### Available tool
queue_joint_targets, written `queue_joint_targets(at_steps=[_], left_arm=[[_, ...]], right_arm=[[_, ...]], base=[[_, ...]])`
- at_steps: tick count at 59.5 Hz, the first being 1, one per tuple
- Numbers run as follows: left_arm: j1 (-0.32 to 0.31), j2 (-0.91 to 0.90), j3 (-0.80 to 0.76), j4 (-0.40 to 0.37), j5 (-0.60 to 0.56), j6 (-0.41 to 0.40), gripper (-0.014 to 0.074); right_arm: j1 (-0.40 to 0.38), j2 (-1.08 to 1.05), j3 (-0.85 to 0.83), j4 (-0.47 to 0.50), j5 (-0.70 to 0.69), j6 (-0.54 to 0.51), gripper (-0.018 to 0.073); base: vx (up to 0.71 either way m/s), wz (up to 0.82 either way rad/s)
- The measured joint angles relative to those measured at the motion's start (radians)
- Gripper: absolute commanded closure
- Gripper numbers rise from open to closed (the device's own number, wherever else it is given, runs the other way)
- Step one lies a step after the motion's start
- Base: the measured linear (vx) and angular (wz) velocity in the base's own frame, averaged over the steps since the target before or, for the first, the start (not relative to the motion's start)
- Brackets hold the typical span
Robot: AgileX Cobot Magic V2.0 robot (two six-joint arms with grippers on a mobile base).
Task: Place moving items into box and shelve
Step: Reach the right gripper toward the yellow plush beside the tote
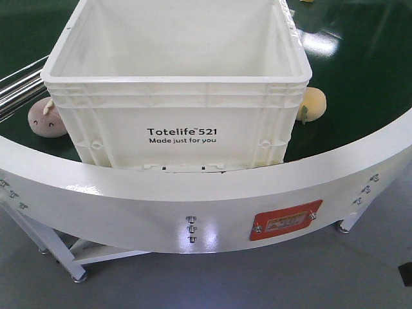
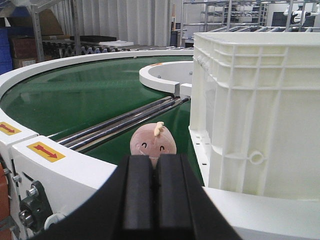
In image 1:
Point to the white plastic tote box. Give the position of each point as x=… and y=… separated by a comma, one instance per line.
x=179, y=85

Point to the yellow round plush toy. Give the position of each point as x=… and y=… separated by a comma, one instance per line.
x=313, y=105

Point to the red warning label plate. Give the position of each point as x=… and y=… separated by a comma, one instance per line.
x=283, y=221

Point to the white curved conveyor rim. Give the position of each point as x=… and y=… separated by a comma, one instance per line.
x=156, y=211

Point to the white conveyor right leg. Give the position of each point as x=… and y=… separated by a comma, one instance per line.
x=352, y=220

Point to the pink round plush toy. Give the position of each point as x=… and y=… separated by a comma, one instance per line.
x=44, y=119

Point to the metal guide rails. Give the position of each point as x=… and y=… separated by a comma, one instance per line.
x=21, y=86

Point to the black object floor right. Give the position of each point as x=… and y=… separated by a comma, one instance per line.
x=405, y=272

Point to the white conveyor support frame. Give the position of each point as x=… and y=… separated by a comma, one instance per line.
x=73, y=258

